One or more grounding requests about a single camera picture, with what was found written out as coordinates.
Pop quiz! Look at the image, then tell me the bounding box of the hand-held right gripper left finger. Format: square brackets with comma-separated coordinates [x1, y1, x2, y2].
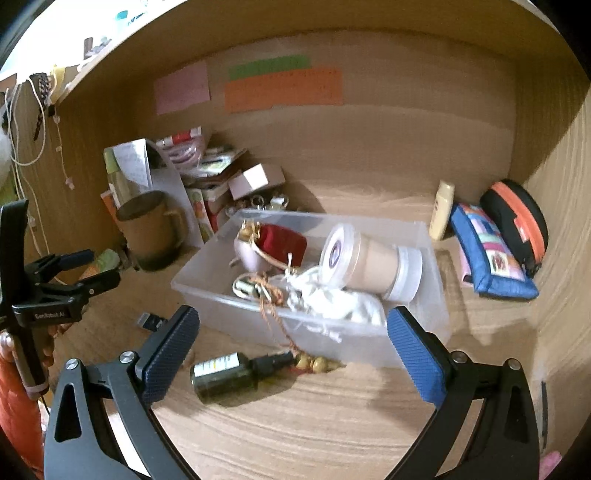
[44, 305, 200, 480]

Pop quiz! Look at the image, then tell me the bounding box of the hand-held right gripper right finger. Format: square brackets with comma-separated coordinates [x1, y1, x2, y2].
[388, 305, 541, 480]

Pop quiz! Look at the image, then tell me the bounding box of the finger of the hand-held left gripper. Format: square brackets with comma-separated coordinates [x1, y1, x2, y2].
[30, 249, 95, 282]
[51, 269, 122, 301]

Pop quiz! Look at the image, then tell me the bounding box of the clear plastic storage box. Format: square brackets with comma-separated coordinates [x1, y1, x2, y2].
[171, 209, 451, 368]

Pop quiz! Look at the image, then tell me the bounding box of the dark green spray bottle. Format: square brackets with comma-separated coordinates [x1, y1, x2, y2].
[190, 351, 296, 404]

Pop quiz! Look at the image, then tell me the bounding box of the white drawstring pouch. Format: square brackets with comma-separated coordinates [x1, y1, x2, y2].
[284, 265, 389, 342]

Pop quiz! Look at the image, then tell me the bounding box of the clear jar with beige contents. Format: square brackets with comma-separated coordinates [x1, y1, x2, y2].
[320, 223, 423, 303]

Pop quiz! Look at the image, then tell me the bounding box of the orange braided cord keychain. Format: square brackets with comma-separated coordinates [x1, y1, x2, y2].
[233, 272, 345, 374]

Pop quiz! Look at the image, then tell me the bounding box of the red velvet pouch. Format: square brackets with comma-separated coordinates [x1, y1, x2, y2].
[256, 224, 308, 268]

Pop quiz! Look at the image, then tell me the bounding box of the person's left forearm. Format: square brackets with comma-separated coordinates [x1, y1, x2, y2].
[0, 360, 46, 467]

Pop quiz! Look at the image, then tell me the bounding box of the wooden desktop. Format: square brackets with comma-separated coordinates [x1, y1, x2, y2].
[60, 180, 550, 480]

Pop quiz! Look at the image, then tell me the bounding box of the person's left hand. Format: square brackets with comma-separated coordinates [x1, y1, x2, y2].
[37, 323, 74, 367]

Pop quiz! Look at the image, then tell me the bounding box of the green orange snack packet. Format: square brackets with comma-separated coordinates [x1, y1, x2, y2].
[83, 249, 122, 280]

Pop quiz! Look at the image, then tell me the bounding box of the small black clip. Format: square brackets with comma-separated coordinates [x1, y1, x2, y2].
[139, 311, 168, 332]

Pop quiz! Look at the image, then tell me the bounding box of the brown mug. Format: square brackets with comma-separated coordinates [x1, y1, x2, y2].
[115, 191, 188, 271]

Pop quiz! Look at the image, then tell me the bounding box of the white card sheet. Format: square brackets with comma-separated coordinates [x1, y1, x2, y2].
[148, 168, 204, 245]

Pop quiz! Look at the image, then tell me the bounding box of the white printed paper slip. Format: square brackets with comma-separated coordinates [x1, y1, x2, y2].
[113, 141, 153, 190]

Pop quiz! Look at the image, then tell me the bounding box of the blue patchwork zip pouch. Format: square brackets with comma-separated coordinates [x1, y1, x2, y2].
[450, 203, 540, 301]

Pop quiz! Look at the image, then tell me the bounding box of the floral patterned box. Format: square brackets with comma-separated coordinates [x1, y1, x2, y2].
[187, 187, 232, 236]

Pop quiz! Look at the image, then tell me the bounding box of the black pen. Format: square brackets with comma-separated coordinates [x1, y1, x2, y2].
[540, 381, 551, 453]

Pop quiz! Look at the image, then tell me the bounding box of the cream tube bottle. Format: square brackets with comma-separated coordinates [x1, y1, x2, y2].
[429, 181, 455, 241]

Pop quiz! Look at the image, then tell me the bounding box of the pile of assorted packets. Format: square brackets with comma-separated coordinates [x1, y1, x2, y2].
[157, 127, 247, 185]

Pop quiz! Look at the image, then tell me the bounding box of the black orange round case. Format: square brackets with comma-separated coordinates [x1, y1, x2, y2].
[479, 179, 549, 278]

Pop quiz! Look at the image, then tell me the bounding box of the pink paw toy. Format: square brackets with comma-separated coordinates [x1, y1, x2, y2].
[540, 452, 563, 480]

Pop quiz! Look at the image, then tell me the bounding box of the bunch of metal key rings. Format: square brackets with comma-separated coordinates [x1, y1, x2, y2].
[238, 194, 289, 214]

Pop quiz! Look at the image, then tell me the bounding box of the small white cardboard box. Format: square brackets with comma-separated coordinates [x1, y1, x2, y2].
[228, 164, 284, 199]

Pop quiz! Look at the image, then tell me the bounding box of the pink sticky note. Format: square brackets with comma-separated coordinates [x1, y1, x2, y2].
[154, 61, 211, 116]

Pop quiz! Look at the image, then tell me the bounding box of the orange sticky note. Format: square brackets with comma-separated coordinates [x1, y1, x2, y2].
[225, 68, 342, 114]

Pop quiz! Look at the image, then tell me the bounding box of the green sticky note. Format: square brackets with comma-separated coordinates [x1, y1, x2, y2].
[229, 55, 311, 80]

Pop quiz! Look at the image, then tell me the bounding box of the white hanging cord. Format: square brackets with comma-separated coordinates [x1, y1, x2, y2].
[4, 76, 51, 259]

